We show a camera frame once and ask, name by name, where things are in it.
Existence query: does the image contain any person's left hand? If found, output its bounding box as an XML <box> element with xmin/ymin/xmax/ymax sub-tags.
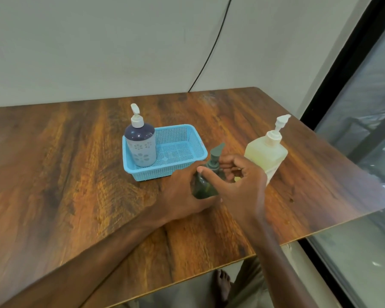
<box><xmin>157</xmin><ymin>161</ymin><xmax>224</xmax><ymax>222</ymax></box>

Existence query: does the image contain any person's right hand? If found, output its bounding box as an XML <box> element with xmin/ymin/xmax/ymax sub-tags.
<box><xmin>197</xmin><ymin>153</ymin><xmax>269</xmax><ymax>229</ymax></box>

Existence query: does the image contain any dark green pump bottle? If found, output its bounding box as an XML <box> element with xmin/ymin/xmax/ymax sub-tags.
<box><xmin>191</xmin><ymin>142</ymin><xmax>227</xmax><ymax>200</ymax></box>

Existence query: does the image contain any person's left forearm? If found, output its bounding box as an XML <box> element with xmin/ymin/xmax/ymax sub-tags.
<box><xmin>0</xmin><ymin>202</ymin><xmax>180</xmax><ymax>308</ymax></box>

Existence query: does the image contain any person's right forearm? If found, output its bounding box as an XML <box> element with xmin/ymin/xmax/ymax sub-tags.
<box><xmin>241</xmin><ymin>215</ymin><xmax>319</xmax><ymax>308</ymax></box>

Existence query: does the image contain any light blue plastic basket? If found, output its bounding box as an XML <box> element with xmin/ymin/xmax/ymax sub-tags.
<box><xmin>122</xmin><ymin>124</ymin><xmax>208</xmax><ymax>182</ymax></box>

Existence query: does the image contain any pale yellow pump bottle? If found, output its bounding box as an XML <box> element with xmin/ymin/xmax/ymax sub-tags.
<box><xmin>244</xmin><ymin>114</ymin><xmax>292</xmax><ymax>187</ymax></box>

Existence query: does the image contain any dark blue floral pump bottle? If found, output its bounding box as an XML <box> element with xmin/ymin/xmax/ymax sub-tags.
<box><xmin>124</xmin><ymin>103</ymin><xmax>157</xmax><ymax>168</ymax></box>

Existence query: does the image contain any person's bare foot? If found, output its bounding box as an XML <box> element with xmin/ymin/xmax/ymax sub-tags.
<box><xmin>210</xmin><ymin>269</ymin><xmax>232</xmax><ymax>307</ymax></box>

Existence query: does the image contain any dark metal railing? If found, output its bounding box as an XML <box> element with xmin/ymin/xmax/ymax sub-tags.
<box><xmin>340</xmin><ymin>106</ymin><xmax>385</xmax><ymax>164</ymax></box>

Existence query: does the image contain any black cable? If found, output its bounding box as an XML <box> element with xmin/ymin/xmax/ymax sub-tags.
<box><xmin>188</xmin><ymin>0</ymin><xmax>234</xmax><ymax>93</ymax></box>

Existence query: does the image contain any black window frame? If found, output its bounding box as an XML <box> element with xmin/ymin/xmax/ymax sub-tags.
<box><xmin>299</xmin><ymin>0</ymin><xmax>385</xmax><ymax>308</ymax></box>

